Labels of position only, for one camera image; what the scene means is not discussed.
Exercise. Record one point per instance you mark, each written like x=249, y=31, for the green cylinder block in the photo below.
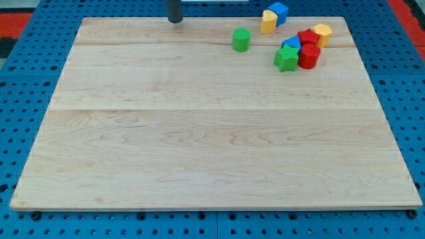
x=241, y=39

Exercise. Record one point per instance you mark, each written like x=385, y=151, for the red cylinder block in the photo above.
x=309, y=55

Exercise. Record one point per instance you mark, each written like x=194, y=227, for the blue cube block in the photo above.
x=280, y=10

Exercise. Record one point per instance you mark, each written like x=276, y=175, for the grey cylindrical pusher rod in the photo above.
x=174, y=11

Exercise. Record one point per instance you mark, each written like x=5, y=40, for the yellow heart block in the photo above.
x=268, y=22

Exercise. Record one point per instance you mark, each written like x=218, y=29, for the blue triangle block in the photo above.
x=293, y=42

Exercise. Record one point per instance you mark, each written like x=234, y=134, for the yellow hexagon block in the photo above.
x=325, y=33

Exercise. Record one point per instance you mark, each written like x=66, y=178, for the green star block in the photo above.
x=286, y=58

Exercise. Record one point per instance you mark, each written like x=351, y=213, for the red star block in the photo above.
x=308, y=37

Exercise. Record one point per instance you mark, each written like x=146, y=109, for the light wooden board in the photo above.
x=152, y=116

